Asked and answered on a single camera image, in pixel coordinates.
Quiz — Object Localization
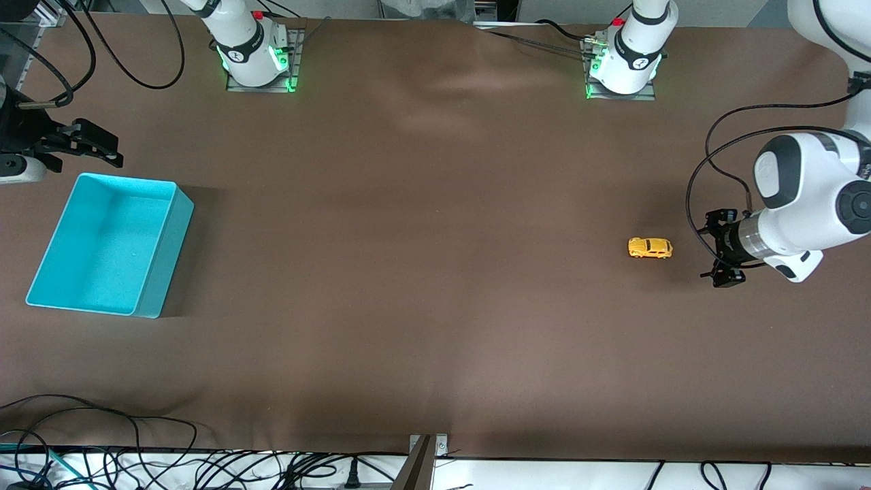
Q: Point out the yellow toy beetle car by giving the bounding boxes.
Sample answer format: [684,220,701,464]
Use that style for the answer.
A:
[627,237,674,260]

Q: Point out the turquoise plastic bin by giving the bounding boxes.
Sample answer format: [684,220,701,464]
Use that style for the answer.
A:
[25,173,195,319]

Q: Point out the brown table cover cloth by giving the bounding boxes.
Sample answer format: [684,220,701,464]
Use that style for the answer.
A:
[0,12,871,465]

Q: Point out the black cable with metal plug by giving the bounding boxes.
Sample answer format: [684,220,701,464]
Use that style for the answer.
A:
[0,27,77,111]

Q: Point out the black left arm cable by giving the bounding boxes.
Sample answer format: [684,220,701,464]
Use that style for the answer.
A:
[705,95,859,161]
[685,127,871,237]

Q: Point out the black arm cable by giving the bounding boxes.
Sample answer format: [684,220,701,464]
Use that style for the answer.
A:
[685,127,871,237]
[705,95,859,161]
[78,0,186,90]

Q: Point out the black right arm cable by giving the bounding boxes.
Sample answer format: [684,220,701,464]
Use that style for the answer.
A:
[78,0,186,90]

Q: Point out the aluminium frame profile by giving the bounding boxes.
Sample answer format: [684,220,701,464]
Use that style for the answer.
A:
[0,0,69,93]
[474,0,518,28]

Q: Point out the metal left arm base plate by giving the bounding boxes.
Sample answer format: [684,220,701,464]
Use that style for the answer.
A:
[585,37,658,102]

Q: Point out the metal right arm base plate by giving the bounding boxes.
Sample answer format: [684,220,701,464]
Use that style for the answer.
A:
[226,27,301,93]

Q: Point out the long black looping cable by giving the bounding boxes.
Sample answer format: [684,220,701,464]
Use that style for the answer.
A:
[0,393,199,470]

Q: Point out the thin grey cable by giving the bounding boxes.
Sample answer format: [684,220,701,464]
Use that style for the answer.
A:
[293,16,332,50]

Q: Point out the black power cable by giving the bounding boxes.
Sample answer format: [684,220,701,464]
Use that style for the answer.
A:
[534,18,599,43]

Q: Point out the teal cable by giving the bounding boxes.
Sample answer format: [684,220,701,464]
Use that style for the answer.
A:
[0,442,70,490]

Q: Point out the tangled black cables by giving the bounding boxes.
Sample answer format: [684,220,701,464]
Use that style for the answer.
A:
[0,446,409,490]

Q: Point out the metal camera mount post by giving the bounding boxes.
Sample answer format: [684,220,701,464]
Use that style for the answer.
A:
[391,434,450,490]

